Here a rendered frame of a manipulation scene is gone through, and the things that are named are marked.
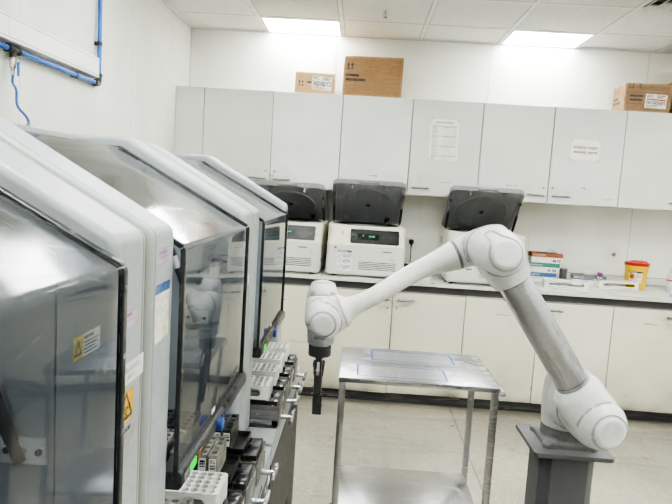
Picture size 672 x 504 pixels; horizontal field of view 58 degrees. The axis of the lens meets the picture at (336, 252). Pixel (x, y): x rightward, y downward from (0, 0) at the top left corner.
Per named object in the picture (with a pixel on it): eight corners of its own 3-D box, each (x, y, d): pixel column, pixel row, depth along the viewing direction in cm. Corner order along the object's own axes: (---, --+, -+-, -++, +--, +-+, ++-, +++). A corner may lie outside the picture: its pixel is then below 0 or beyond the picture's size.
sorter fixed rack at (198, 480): (78, 511, 129) (78, 483, 128) (98, 488, 139) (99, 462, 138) (217, 523, 128) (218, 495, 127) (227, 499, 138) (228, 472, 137)
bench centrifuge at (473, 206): (445, 283, 427) (453, 184, 419) (435, 271, 488) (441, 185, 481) (525, 288, 424) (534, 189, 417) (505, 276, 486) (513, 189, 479)
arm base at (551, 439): (575, 427, 223) (577, 412, 222) (599, 453, 201) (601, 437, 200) (525, 423, 224) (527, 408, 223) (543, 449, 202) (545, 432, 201)
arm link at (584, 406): (612, 415, 199) (649, 443, 177) (570, 440, 200) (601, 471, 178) (497, 214, 191) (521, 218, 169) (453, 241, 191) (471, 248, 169)
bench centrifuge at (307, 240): (241, 269, 432) (245, 178, 426) (259, 259, 494) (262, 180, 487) (319, 275, 429) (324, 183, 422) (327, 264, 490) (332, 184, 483)
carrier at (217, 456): (218, 458, 154) (219, 435, 153) (226, 459, 154) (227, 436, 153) (207, 480, 142) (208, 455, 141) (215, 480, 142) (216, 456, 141)
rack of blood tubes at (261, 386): (178, 398, 199) (178, 379, 198) (186, 388, 209) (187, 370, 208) (268, 404, 198) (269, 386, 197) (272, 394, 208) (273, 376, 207)
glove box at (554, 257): (531, 262, 462) (532, 248, 461) (527, 260, 475) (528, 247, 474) (563, 264, 461) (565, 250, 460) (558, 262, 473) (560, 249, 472)
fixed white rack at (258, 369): (191, 383, 214) (192, 366, 214) (199, 374, 224) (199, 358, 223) (275, 389, 213) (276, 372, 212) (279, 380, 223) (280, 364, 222)
